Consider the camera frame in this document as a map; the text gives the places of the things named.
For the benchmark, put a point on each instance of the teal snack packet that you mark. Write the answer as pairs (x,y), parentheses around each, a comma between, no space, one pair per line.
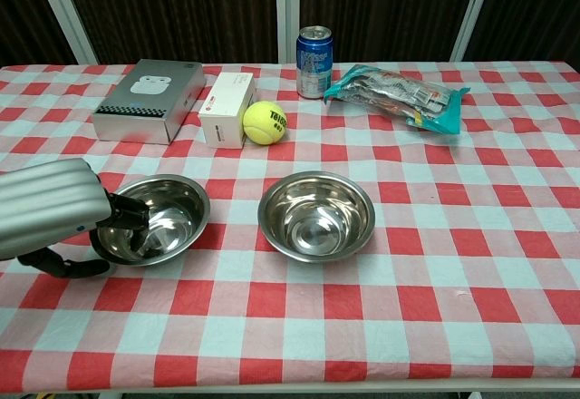
(394,95)

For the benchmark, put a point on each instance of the silver earbuds box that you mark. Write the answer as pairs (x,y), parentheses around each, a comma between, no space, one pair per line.
(145,100)

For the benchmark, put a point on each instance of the red white checkered tablecloth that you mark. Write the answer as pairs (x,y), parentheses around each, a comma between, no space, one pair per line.
(290,317)

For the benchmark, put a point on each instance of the small white carton box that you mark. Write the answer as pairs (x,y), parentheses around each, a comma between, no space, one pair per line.
(226,104)

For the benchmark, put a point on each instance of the white partition post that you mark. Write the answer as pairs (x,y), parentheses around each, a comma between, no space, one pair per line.
(471,13)
(65,13)
(287,9)

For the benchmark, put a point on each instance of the blue soda can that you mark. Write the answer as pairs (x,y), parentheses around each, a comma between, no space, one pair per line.
(313,63)

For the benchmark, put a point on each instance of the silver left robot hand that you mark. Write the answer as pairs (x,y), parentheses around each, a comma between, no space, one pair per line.
(45,204)

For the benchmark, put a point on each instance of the yellow tennis ball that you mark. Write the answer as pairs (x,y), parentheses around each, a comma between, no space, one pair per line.
(263,122)

